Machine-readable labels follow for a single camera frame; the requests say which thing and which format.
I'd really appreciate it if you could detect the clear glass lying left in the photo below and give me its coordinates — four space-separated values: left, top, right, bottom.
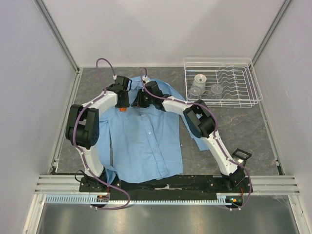
187 86 202 99

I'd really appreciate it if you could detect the clear glass lying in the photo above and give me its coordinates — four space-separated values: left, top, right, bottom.
187 86 202 99
208 84 223 99

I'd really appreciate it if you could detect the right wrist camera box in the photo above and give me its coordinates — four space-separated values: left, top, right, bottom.
145 81 163 97

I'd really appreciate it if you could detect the purple cable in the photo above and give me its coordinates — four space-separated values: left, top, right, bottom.
141 67 252 212
72 58 131 212

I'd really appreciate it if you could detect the white wire dish rack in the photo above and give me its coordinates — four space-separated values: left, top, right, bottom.
184 58 263 108

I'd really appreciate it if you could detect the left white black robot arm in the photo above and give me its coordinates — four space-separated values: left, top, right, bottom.
65 84 131 192

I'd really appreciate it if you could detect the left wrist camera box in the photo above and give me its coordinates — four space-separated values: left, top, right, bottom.
115 76 132 91

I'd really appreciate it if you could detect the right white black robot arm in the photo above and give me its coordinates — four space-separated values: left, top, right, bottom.
131 89 245 192

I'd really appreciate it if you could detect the clear glass lying right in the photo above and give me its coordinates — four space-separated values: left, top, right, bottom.
208 84 223 99

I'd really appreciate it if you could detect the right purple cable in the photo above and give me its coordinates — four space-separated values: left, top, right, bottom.
141 67 252 212

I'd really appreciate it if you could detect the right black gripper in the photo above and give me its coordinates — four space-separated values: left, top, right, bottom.
131 89 154 108

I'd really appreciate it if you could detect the aluminium frame post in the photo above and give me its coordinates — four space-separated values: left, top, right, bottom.
34 0 80 73
252 0 293 65

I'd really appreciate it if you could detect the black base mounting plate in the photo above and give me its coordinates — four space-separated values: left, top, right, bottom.
77 175 253 200

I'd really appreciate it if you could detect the left aluminium frame post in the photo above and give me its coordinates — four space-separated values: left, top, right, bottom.
34 0 80 73

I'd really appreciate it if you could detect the small black framed stand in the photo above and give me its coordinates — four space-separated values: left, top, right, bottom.
232 148 252 166

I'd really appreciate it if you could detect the clear glass with gold base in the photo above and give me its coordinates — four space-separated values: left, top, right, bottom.
192 74 207 92

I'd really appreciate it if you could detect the slotted grey cable duct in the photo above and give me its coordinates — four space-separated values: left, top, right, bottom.
45 194 242 205

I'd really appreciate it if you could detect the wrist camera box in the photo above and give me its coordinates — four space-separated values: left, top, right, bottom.
145 81 163 97
115 76 132 91

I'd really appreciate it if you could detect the aluminium front rail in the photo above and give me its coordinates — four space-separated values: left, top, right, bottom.
35 175 300 195

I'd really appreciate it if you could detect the right aluminium frame post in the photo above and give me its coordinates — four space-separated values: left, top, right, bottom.
252 0 293 65

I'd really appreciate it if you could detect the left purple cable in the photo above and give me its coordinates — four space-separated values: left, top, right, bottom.
72 58 131 212

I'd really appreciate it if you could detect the light blue button shirt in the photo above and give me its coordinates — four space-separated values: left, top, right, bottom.
97 75 215 183

